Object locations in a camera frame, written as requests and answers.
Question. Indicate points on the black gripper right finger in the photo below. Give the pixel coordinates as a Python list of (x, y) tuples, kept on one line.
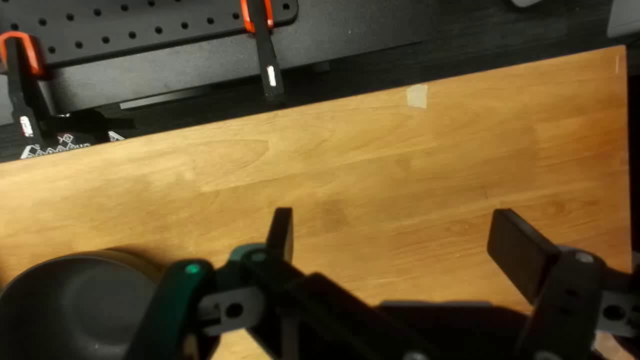
[(526, 256)]

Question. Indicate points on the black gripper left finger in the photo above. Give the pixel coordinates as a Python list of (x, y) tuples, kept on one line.
[(313, 300)]

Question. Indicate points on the black bowl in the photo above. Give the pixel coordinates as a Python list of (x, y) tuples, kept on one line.
[(66, 311)]

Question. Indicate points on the clear tape piece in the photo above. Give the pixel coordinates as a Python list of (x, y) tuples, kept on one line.
[(419, 96)]

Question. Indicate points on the orange and black bar clamp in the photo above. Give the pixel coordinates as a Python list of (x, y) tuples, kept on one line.
[(267, 53), (21, 87)]

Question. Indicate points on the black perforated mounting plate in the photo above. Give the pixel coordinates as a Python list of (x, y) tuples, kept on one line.
[(132, 27)]

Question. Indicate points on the silver lattice bracket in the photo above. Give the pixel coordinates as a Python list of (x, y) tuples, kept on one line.
[(63, 143)]

